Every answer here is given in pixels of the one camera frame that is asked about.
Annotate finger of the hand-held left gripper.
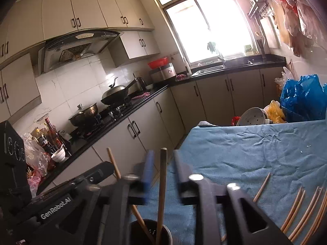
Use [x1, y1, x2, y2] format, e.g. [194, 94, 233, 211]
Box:
[52, 161, 114, 201]

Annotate cluster of sauce bottles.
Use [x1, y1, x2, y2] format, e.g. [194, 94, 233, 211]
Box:
[31, 117, 72, 159]

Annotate pale cutting board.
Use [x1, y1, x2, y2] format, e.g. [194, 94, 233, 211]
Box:
[259, 15, 280, 49]

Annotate black wok with steel lid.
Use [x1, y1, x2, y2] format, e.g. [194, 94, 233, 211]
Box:
[101, 77, 147, 106]

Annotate white perforated steamer plate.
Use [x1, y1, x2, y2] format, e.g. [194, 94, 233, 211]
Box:
[236, 107, 267, 126]

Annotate bunch of wooden chopsticks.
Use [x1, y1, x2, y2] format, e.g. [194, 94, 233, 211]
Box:
[280, 185, 327, 245]

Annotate brown wooden chopstick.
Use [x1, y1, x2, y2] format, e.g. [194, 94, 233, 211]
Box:
[252, 173, 271, 203]
[155, 148, 168, 245]
[107, 147, 155, 244]

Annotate small cream wall cabinet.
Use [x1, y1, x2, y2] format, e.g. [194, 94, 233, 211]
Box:
[109, 31, 161, 68]

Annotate white plastic bag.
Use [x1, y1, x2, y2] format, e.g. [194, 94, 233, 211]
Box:
[274, 66, 293, 90]

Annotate steel range hood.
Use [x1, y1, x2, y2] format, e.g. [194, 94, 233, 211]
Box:
[38, 29, 124, 77]

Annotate dark utensil holder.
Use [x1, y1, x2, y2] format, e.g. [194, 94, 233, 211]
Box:
[255, 38, 266, 57]

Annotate black kitchen countertop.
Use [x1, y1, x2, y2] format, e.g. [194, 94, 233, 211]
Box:
[33, 55, 287, 194]

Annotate black gas stove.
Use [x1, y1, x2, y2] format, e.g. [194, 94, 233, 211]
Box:
[69, 99, 133, 138]

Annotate cream upper wall cabinets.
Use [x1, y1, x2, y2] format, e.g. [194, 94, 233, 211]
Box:
[0, 0, 155, 118]

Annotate blue plastic bag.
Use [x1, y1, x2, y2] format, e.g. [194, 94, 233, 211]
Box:
[280, 75, 327, 123]

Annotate dark kettle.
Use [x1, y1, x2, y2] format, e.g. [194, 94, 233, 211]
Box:
[135, 77, 147, 92]

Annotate clear plastic bags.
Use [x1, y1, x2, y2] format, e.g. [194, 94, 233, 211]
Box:
[20, 133, 55, 197]

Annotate yellow plastic bag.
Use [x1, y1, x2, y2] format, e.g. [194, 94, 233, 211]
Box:
[264, 100, 287, 123]

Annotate steel faucet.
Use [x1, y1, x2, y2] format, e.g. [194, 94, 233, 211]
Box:
[217, 48, 226, 68]

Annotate steel rice cooker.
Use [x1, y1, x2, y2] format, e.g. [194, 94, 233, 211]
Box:
[149, 62, 177, 82]

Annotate steel pot with glass lid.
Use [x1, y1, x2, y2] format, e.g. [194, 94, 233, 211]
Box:
[68, 103, 99, 127]

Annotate white footed bowl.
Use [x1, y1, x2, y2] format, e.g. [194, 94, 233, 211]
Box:
[51, 145, 66, 163]

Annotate metal wall rack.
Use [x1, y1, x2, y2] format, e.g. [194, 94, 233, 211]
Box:
[248, 0, 272, 21]

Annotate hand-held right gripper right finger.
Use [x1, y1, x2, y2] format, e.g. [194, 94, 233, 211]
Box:
[173, 149, 293, 245]

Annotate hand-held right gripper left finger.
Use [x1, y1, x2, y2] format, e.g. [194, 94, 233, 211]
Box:
[77, 149, 156, 245]

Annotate kitchen window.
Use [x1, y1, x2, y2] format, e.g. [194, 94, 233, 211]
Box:
[149, 0, 258, 63]

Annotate cream lower kitchen cabinets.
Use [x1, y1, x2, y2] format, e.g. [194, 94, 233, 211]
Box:
[36, 66, 285, 199]

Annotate blue towel cloth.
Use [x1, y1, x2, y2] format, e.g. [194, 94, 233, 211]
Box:
[129, 125, 327, 245]

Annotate hanging plastic bags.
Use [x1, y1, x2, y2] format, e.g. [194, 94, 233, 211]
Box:
[263, 0, 320, 58]

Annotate red plastic basin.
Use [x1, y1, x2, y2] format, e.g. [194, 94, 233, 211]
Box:
[148, 57, 169, 69]

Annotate black chopstick holder cup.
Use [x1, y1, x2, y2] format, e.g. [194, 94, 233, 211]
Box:
[129, 219, 173, 245]

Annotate steel kitchen sink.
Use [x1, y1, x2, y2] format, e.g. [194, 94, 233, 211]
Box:
[191, 60, 253, 76]

